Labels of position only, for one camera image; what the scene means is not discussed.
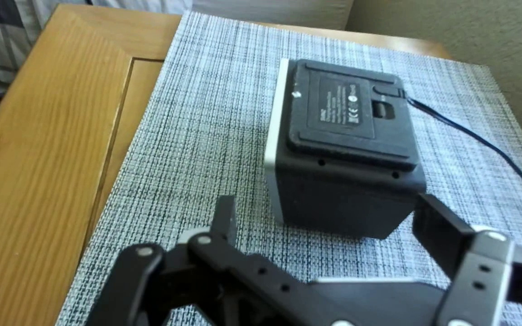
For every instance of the black cube device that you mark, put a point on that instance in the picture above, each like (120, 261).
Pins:
(341, 153)

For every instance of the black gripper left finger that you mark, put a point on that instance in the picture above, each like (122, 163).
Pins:
(227, 287)

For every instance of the wooden side table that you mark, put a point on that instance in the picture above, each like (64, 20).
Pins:
(64, 131)

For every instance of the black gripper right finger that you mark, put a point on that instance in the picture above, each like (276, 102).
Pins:
(484, 267)

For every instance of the grey woven placemat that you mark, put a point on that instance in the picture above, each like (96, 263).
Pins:
(203, 135)

